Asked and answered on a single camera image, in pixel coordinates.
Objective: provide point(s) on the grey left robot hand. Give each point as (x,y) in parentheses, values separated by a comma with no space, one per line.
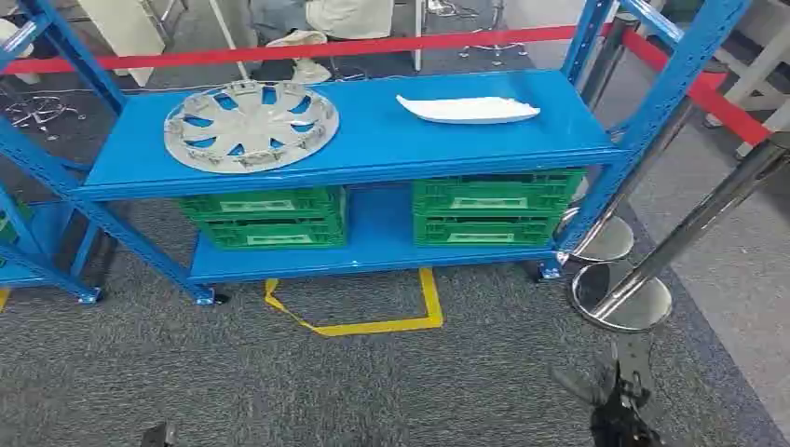
(159,437)

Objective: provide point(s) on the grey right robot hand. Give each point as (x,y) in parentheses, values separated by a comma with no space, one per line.
(623,419)

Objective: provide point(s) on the white plastic trim part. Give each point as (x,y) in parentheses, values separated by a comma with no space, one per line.
(469,110)

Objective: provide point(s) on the chrome barrier stanchion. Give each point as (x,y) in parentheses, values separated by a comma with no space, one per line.
(608,62)
(623,305)
(608,243)

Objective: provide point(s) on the yellow floor tape strip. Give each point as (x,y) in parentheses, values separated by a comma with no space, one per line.
(3,299)

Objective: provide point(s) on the yellow floor tape outline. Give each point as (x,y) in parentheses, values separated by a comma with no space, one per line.
(432,302)

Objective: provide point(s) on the blue metal shelf rack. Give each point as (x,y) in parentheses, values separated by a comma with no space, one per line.
(382,136)
(43,228)

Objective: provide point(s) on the silver wheel hubcap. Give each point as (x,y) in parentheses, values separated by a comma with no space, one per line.
(250,132)

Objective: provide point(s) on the short red barrier belt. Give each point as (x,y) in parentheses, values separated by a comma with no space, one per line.
(740,117)

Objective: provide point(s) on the chrome chair star base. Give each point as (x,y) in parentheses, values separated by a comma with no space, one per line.
(40,114)
(494,49)

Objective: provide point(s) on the white board panel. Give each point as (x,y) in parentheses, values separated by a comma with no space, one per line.
(126,37)

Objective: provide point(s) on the white thin pole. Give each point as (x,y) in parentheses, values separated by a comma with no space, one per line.
(228,40)

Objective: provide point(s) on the white table leg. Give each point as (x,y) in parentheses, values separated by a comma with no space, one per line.
(418,37)

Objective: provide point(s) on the long red barrier belt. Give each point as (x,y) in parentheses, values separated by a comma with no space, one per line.
(370,46)

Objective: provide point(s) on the white desk frame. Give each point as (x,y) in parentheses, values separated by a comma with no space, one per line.
(762,68)

